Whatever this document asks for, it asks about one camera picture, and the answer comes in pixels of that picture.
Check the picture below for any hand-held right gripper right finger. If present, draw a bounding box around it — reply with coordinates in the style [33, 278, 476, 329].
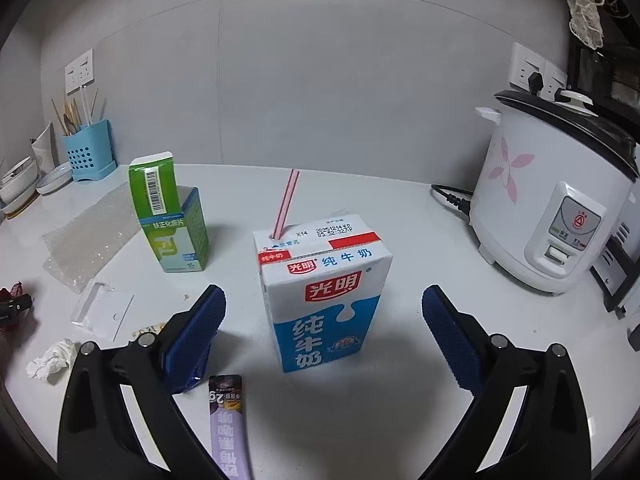
[421, 285, 593, 480]

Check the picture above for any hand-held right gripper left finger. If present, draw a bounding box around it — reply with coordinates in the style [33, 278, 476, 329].
[57, 284, 227, 480]

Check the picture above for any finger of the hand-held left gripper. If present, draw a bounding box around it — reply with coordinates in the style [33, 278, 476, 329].
[0, 294, 33, 322]

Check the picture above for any translucent plastic pouch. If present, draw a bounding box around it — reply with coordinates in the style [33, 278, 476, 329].
[70, 279, 137, 342]

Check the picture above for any blue and white milk carton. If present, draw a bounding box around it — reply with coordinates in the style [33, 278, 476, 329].
[252, 214, 394, 373]

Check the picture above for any crumpled white tissue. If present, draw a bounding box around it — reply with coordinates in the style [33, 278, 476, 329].
[26, 338, 78, 386]

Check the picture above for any bubble wrap sheet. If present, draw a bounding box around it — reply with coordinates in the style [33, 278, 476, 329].
[42, 182, 151, 295]

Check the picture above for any wooden trivet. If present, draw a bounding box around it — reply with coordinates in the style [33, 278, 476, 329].
[0, 192, 41, 221]

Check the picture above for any purple sachet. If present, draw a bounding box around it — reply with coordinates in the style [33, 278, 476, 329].
[207, 375, 251, 480]

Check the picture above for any green medicine box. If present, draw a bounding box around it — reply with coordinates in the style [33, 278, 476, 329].
[129, 152, 210, 273]

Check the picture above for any white ribbed plate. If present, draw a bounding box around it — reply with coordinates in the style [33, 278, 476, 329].
[36, 162, 73, 196]

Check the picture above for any white rice cooker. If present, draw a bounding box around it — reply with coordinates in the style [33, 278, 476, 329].
[468, 87, 640, 295]

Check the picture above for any pink striped drinking straw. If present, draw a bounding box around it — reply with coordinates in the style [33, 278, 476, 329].
[272, 169, 301, 240]

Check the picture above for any white upright container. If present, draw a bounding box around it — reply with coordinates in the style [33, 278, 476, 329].
[31, 122, 56, 173]

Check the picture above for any black metal rack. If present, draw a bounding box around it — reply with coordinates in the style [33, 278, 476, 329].
[565, 0, 640, 321]

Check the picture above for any blue utensil holder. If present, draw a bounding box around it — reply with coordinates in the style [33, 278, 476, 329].
[62, 119, 118, 182]

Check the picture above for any white microwave oven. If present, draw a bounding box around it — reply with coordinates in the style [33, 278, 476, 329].
[597, 205, 640, 311]

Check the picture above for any bundle of chopsticks and utensils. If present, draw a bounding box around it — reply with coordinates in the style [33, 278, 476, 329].
[51, 86, 107, 136]

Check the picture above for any white mesh cloth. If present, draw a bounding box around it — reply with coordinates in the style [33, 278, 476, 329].
[562, 0, 608, 51]

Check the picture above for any black power cable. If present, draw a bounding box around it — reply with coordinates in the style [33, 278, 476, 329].
[431, 185, 476, 221]

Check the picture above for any white wall socket pair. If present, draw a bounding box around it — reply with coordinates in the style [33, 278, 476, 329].
[65, 49, 95, 92]

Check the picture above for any white wall socket with plug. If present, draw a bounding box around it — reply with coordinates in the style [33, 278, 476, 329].
[509, 42, 568, 101]

